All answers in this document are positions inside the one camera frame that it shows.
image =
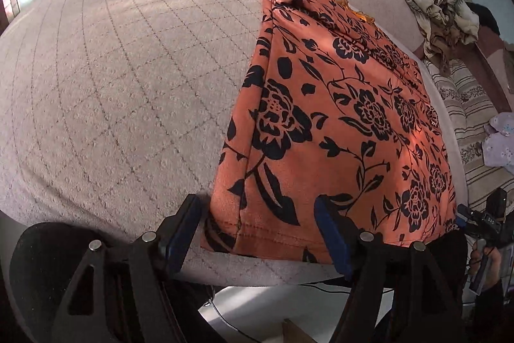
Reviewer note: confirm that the person's right forearm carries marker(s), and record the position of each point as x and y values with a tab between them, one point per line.
492	315

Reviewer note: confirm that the pink quilted bed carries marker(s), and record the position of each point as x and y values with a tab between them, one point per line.
120	86

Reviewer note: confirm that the orange black floral garment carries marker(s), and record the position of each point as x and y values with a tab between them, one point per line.
321	106

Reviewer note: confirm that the beige floral crumpled cloth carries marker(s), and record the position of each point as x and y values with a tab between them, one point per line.
437	5

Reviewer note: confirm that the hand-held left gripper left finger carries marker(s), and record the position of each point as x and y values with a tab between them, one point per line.
184	232

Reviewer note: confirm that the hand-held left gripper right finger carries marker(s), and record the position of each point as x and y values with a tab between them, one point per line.
334	240

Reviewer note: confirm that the light purple cloth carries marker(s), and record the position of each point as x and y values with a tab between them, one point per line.
500	150

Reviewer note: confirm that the pink maroon backrest cushion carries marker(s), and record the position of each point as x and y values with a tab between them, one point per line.
492	57

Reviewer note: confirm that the small black cloth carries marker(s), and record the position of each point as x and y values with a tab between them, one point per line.
486	19

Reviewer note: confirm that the person's right hand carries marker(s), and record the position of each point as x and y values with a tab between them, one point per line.
494	266

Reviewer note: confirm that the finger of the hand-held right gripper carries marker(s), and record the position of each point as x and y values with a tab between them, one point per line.
470	218

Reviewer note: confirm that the striped beige blanket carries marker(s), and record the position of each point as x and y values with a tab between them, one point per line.
470	118

